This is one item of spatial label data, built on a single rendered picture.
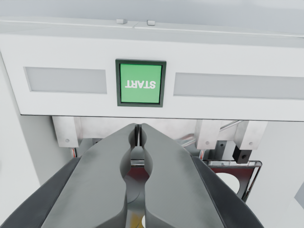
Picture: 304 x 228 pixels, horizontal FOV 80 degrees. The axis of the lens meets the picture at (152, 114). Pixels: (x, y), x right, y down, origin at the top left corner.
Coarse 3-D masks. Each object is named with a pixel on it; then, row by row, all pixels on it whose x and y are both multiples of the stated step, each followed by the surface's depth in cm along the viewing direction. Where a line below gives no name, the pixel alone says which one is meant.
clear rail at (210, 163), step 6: (132, 162) 35; (138, 162) 35; (204, 162) 36; (210, 162) 36; (216, 162) 36; (222, 162) 36; (228, 162) 36; (234, 162) 36; (252, 162) 36; (258, 162) 36
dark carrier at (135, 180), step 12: (132, 168) 36; (216, 168) 37; (228, 168) 37; (240, 168) 37; (252, 168) 37; (132, 180) 37; (144, 180) 37; (240, 180) 39; (132, 192) 39; (144, 192) 39; (240, 192) 40; (132, 204) 41; (144, 204) 41; (132, 216) 43
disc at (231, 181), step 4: (220, 176) 38; (224, 176) 38; (228, 176) 38; (232, 176) 38; (224, 180) 38; (228, 180) 38; (232, 180) 38; (236, 180) 39; (228, 184) 39; (232, 184) 39; (236, 184) 39; (232, 188) 40; (236, 188) 40; (236, 192) 40
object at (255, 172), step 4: (256, 168) 37; (260, 168) 37; (252, 172) 38; (256, 172) 37; (252, 176) 38; (256, 176) 38; (252, 180) 38; (248, 184) 39; (252, 184) 39; (248, 188) 40; (244, 192) 41; (244, 196) 41; (248, 196) 41; (244, 200) 41
